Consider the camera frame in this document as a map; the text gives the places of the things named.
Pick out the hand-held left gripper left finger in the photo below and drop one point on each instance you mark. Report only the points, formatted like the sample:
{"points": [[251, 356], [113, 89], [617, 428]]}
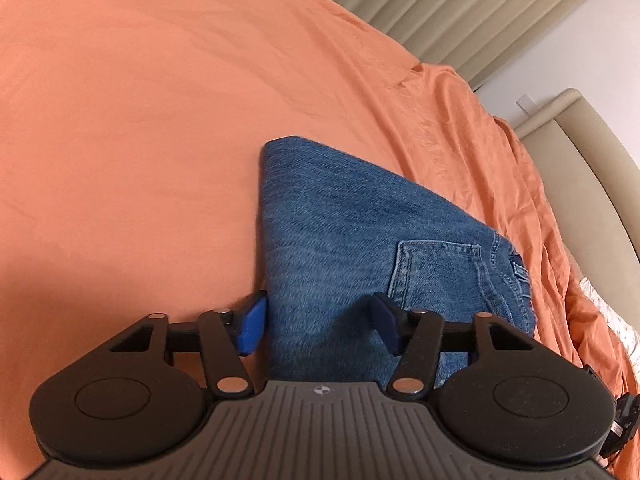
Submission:
{"points": [[251, 325]]}

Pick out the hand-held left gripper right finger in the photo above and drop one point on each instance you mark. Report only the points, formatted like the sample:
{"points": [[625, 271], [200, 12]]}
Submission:
{"points": [[387, 322]]}

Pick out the blue denim pants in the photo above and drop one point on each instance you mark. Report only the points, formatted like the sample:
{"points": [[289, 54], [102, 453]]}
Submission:
{"points": [[330, 220]]}

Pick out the orange bed sheet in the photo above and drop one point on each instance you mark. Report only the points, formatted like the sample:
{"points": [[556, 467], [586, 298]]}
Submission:
{"points": [[150, 135]]}

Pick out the white patterned pillow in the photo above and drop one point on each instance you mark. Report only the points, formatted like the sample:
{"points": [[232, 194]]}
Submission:
{"points": [[620, 325]]}

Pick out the beige upholstered headboard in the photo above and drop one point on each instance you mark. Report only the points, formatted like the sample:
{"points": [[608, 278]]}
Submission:
{"points": [[600, 160]]}

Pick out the beige pleated curtain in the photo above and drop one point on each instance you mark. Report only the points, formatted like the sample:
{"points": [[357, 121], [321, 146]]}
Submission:
{"points": [[450, 10]]}

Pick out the white wall outlet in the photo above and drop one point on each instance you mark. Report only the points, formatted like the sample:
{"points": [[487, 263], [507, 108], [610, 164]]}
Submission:
{"points": [[526, 102]]}

